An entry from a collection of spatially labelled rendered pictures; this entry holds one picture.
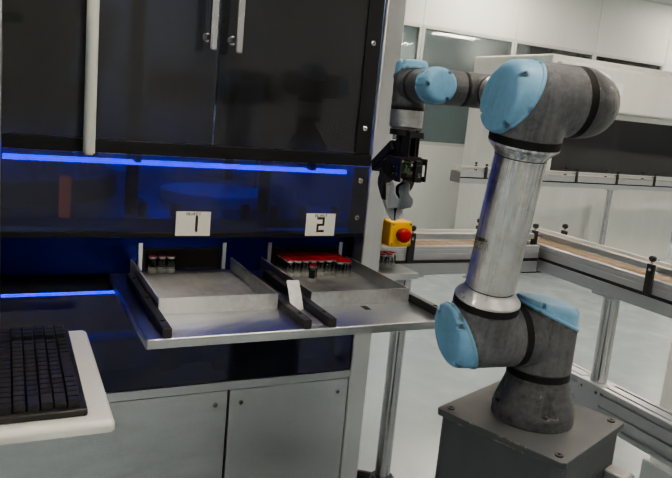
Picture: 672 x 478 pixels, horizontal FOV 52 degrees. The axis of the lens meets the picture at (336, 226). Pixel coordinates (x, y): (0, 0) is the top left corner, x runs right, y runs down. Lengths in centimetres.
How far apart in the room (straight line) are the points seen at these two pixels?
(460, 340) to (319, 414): 88
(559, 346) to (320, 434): 93
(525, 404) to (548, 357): 10
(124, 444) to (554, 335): 109
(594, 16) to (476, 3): 171
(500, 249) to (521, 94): 26
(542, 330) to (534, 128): 37
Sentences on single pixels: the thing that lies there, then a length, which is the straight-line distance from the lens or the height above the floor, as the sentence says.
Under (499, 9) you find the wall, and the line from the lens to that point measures 798.
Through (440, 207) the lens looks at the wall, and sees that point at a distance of 768.
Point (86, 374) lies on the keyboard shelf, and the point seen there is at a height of 80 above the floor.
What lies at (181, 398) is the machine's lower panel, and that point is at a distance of 183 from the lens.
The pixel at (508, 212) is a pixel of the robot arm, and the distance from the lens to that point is 114.
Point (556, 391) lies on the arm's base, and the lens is 132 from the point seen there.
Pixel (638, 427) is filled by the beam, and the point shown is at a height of 49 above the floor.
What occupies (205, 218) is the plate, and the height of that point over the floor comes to 103.
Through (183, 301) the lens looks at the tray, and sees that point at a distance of 145.
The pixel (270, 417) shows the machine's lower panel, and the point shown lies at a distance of 193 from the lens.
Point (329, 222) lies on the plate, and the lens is 181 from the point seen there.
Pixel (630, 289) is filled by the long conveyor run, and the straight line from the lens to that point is 218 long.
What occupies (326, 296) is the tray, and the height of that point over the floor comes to 90.
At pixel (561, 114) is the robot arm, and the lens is 111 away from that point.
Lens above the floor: 133
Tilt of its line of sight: 10 degrees down
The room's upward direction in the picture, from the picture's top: 5 degrees clockwise
